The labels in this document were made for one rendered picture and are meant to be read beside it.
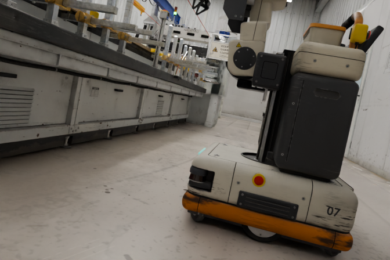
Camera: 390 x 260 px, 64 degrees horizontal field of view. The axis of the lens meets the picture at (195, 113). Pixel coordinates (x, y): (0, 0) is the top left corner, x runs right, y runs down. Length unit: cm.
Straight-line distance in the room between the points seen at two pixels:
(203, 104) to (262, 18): 457
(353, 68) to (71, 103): 167
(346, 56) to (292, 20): 1136
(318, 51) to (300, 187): 53
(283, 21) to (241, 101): 340
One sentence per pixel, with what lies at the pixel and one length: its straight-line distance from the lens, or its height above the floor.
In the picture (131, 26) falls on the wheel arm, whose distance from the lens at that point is 170.
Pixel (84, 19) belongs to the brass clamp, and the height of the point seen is 79.
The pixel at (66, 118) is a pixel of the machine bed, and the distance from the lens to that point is 224.
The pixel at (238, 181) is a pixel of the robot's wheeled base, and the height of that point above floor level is 22.
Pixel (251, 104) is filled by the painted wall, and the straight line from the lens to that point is 1211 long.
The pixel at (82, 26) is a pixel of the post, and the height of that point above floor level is 75.
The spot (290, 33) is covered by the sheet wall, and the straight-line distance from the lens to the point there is 1253.
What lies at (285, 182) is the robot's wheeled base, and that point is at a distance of 127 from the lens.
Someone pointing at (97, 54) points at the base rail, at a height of 64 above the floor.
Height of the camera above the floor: 51
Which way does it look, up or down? 3 degrees down
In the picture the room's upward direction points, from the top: 11 degrees clockwise
